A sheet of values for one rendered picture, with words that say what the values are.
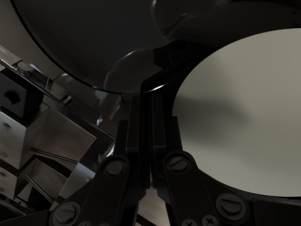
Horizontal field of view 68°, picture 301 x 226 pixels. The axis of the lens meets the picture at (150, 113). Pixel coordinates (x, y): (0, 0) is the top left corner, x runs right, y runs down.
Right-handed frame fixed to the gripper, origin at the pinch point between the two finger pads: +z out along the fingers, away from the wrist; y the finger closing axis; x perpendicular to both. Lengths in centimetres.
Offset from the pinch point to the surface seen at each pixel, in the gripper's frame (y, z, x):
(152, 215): -1.0, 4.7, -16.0
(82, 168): -5.8, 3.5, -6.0
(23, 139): -10.6, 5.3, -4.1
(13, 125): -10.8, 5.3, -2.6
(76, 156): -8.1, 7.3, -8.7
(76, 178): -6.9, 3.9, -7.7
